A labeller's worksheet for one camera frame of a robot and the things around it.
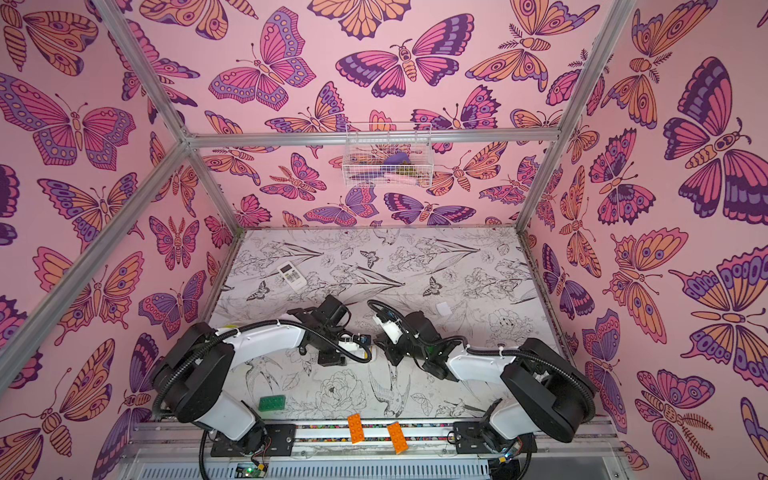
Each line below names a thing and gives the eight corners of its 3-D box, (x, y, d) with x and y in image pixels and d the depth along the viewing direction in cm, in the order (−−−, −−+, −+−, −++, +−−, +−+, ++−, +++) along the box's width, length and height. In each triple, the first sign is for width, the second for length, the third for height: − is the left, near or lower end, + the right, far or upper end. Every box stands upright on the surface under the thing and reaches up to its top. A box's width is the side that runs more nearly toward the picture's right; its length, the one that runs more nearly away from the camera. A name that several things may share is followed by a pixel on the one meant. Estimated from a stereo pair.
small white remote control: (295, 293, 104) (293, 289, 102) (278, 270, 111) (276, 266, 109) (308, 285, 106) (307, 281, 105) (290, 263, 113) (289, 259, 111)
